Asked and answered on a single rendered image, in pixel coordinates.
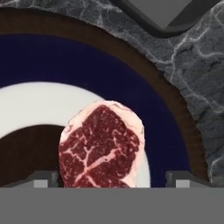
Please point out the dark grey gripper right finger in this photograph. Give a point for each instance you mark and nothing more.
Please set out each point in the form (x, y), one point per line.
(182, 178)

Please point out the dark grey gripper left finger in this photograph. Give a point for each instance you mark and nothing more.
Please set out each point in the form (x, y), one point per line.
(40, 178)

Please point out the raw red marbled steak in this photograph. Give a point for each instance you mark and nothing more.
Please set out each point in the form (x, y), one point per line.
(100, 145)

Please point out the brown blue white ringed plate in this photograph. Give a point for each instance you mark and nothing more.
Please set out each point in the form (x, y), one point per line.
(140, 87)

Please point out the grey sink basin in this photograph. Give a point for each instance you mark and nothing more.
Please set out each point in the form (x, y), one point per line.
(163, 13)

